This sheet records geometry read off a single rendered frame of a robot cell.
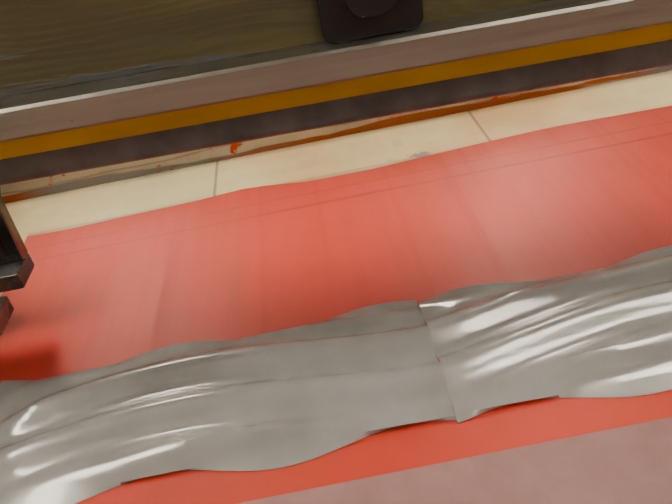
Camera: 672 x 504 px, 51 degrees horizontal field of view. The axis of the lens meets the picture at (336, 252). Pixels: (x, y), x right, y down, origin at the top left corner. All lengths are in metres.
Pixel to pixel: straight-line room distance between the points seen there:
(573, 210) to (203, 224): 0.19
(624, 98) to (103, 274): 0.32
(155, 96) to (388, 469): 0.14
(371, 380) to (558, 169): 0.18
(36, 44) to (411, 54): 0.12
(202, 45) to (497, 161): 0.21
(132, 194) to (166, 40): 0.23
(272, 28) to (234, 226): 0.17
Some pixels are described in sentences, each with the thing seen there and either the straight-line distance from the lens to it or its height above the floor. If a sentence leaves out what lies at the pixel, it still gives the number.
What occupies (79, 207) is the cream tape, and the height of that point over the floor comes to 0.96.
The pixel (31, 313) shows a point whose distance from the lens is 0.37.
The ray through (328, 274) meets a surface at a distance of 0.33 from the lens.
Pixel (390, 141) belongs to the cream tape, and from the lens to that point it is 0.44.
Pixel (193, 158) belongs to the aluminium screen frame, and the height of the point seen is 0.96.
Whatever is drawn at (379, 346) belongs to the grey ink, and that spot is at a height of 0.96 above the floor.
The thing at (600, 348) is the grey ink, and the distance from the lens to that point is 0.27.
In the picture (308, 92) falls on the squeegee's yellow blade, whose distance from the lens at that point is 0.25.
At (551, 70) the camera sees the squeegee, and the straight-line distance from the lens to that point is 0.27.
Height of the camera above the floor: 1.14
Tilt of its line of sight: 33 degrees down
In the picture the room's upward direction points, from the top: 11 degrees counter-clockwise
